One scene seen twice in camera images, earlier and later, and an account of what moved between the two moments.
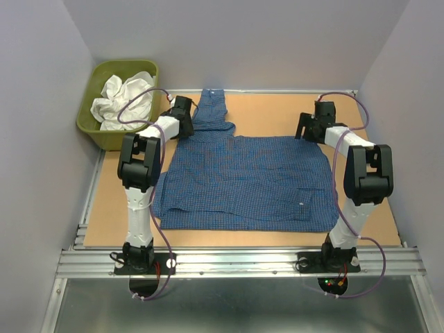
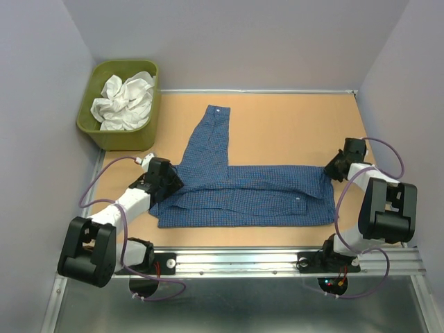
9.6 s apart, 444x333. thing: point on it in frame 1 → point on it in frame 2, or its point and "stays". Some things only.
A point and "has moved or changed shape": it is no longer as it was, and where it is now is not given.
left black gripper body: (189, 131) → (171, 184)
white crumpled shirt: (125, 106) stays
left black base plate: (160, 266) stays
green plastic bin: (99, 73) stays
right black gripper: (305, 120) → (329, 169)
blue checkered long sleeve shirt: (216, 179) has moved or changed shape
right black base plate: (312, 262) stays
